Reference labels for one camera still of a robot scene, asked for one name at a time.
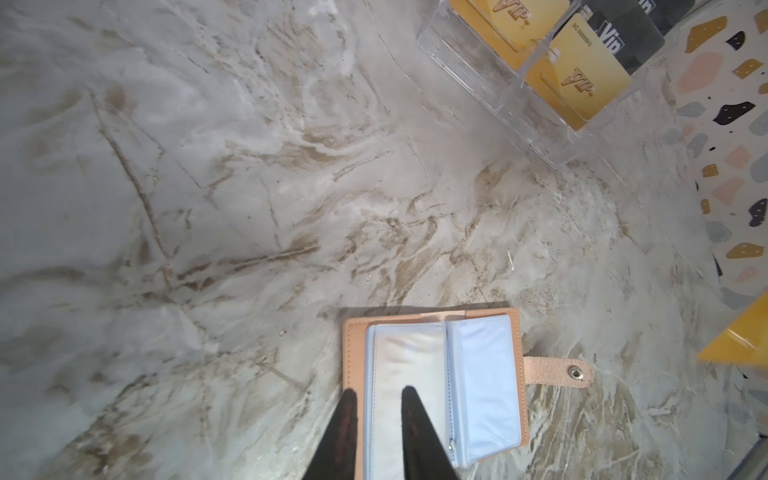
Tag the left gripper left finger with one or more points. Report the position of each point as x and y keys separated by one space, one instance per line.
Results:
x=335 y=456

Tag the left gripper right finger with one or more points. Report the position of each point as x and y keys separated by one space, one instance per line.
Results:
x=424 y=457

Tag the tan leather card holder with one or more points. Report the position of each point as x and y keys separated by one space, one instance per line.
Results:
x=469 y=370

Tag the gold vip card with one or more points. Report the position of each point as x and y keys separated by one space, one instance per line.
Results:
x=744 y=342
x=578 y=77
x=512 y=28

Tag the clear acrylic card display stand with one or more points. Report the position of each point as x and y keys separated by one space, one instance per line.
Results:
x=448 y=40

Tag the black VIP card right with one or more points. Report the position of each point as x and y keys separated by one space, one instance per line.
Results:
x=625 y=29

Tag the black vip card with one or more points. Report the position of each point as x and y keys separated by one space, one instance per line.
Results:
x=625 y=29
x=665 y=14

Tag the black VIP card left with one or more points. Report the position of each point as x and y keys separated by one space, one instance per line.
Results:
x=665 y=14

